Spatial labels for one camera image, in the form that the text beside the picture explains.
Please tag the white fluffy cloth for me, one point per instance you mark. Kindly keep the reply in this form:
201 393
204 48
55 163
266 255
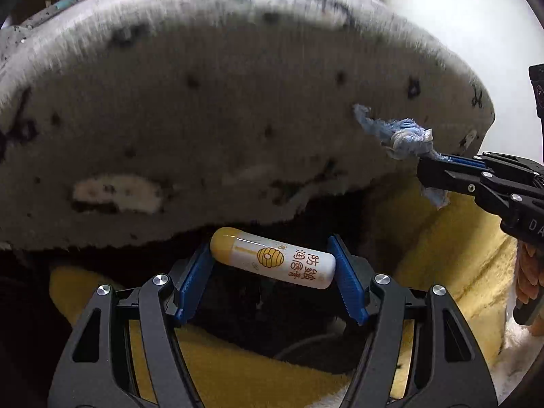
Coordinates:
518 365

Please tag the person's right hand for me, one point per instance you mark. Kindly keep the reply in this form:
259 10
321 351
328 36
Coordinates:
531 276

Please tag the yellow white lip balm tube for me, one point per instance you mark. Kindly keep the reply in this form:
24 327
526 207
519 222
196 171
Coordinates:
297 263

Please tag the yellow fluffy cloth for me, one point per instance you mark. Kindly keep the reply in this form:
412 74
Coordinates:
446 263

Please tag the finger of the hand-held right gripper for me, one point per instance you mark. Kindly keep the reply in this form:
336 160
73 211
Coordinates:
450 176
463 161

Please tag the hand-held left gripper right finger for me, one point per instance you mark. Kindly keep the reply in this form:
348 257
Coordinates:
346 280

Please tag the blue white cloth rag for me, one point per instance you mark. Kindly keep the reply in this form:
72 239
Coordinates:
403 136

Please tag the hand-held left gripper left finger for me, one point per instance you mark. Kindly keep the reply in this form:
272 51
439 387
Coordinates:
197 280

